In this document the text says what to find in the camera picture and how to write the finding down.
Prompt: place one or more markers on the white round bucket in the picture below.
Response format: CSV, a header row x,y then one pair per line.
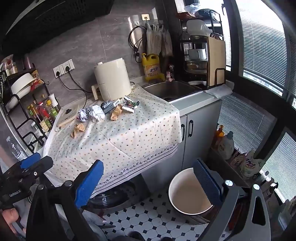
x,y
185,192

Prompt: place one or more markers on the wooden cutting board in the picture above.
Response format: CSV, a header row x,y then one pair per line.
x,y
216,60

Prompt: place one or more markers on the silver foil snack wrapper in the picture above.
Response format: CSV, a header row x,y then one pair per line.
x,y
130,104

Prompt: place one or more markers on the large white bowl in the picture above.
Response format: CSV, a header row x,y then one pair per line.
x,y
22,82

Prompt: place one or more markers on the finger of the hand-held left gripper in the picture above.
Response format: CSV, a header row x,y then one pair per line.
x,y
31,160

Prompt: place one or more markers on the black dish rack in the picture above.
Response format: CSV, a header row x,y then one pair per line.
x,y
185,41

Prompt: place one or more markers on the dark sauce bottle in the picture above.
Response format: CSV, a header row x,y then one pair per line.
x,y
35,118

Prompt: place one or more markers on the grey storage shelf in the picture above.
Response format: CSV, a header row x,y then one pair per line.
x,y
229,171

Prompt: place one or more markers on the white wall socket panel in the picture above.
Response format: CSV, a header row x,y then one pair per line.
x,y
64,68

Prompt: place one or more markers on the metal wall hook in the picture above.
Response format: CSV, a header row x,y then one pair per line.
x,y
145,16

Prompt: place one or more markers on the cream kettle base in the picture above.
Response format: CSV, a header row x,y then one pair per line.
x,y
68,114

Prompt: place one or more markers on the white folded cloth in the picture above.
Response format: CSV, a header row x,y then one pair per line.
x,y
219,90

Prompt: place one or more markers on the orange bottle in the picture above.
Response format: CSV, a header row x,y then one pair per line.
x,y
218,136

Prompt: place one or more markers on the window blinds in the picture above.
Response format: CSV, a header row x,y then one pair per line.
x,y
261,46

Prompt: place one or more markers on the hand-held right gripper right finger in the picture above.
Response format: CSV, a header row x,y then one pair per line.
x,y
209,187

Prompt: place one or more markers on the hanging plastic bags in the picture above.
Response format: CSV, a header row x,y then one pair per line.
x,y
158,40

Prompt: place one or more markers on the printed detergent refill pouch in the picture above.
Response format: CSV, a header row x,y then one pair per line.
x,y
251,164

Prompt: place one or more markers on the printed wrapper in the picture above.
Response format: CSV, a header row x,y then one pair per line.
x,y
82,115

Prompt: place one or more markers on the black range hood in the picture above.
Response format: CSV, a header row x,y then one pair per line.
x,y
53,20

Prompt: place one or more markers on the clear water bottle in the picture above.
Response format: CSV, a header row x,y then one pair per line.
x,y
15,148

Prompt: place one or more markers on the floral white tablecloth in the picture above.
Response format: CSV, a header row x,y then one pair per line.
x,y
129,141

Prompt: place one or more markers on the person's left hand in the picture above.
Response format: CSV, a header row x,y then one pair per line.
x,y
9,219

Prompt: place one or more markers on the yellow dish soap bottle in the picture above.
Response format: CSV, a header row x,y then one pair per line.
x,y
152,68

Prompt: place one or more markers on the white-capped oil bottle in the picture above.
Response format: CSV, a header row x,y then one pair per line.
x,y
53,99

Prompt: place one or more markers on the red-capped sauce bottle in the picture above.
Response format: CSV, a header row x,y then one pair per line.
x,y
44,113

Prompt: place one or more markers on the white blue-capped detergent bottle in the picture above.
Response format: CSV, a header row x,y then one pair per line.
x,y
225,146

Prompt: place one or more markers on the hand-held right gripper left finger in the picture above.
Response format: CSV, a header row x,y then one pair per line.
x,y
89,185

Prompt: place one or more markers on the black spice rack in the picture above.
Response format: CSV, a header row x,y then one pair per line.
x,y
13,115

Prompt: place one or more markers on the white paper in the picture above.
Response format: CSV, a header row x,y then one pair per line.
x,y
97,112

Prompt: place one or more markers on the brown paper wrapper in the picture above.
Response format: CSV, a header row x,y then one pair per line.
x,y
116,112
78,130

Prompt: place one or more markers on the cream air fryer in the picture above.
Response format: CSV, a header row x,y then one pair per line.
x,y
112,78

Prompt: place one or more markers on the yellow-capped green label bottle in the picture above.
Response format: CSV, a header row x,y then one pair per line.
x,y
52,112

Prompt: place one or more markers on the grey kitchen cabinet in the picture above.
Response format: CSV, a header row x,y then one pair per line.
x,y
203,129

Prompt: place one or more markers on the light blue cardboard box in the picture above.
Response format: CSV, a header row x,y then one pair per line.
x,y
111,106

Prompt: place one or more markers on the steel kitchen sink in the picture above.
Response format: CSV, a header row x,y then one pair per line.
x,y
172,89

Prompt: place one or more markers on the small clear glass piece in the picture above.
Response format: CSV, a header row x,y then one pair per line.
x,y
58,128

